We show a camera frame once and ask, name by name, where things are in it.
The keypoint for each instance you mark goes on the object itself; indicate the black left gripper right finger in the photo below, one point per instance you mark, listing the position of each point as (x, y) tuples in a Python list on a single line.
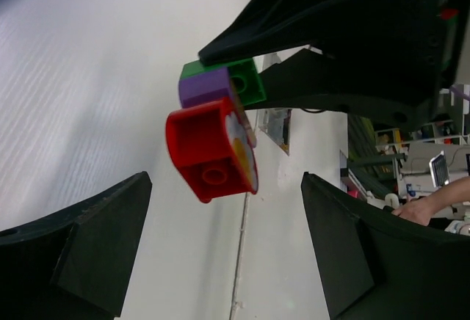
[(374, 265)]

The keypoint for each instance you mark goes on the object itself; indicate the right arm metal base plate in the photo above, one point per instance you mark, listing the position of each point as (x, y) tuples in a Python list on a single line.
[(275, 123)]

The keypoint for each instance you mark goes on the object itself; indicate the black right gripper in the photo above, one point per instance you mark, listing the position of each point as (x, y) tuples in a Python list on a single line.
[(451, 15)]

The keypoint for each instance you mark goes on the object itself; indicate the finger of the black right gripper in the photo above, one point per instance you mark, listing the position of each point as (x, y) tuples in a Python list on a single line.
[(307, 80), (265, 26)]

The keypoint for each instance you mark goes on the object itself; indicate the person's hand in background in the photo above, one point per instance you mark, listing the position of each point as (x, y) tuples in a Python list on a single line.
[(418, 211)]

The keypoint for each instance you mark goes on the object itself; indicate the flower and butterfly lego assembly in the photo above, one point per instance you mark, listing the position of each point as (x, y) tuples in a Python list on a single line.
[(210, 139)]

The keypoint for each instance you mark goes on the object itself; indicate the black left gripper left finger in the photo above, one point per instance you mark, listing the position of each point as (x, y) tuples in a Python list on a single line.
[(76, 262)]

